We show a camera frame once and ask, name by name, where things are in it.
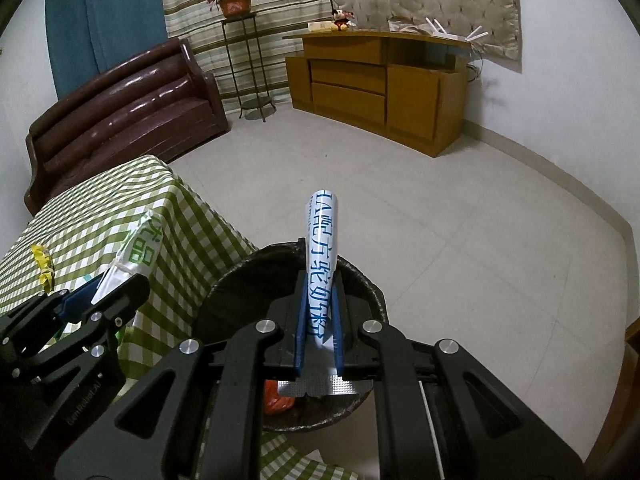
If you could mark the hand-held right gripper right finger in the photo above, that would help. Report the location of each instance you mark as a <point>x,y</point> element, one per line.
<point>339,335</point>

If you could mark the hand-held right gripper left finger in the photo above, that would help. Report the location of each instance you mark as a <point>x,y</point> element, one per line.
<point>301,330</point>

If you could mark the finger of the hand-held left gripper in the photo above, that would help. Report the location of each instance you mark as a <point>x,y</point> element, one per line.
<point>77,300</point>
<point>120,300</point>

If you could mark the white packet with green print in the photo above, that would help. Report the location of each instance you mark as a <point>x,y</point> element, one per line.
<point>140,250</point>

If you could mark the white packet with blue print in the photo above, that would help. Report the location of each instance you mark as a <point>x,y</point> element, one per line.
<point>322,260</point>

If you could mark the orange plastic bag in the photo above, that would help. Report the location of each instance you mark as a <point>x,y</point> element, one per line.
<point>277,402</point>

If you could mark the crumpled yellow wrapper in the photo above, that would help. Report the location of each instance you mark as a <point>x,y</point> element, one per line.
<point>42,260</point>

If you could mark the green checkered tablecloth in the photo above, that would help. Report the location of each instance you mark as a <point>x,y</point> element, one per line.
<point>100,210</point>

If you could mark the brown leather sofa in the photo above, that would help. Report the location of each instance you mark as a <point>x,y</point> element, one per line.
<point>125,105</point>

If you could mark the black metal plant stand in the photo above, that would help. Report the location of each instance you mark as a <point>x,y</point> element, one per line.
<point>256,105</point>

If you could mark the wooden cabinet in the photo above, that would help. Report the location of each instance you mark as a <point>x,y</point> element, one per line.
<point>415,100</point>

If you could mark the blue curtain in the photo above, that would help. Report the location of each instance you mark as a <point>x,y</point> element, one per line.
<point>100,20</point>

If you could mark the flat white box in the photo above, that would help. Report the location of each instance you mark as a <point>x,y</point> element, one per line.
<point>320,26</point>

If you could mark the mouse plush toy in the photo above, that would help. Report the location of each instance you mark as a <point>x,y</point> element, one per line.
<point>341,22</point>

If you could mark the white paper sheets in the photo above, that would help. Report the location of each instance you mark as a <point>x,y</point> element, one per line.
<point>405,27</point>

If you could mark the white router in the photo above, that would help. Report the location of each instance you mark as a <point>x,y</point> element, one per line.
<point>433,26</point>

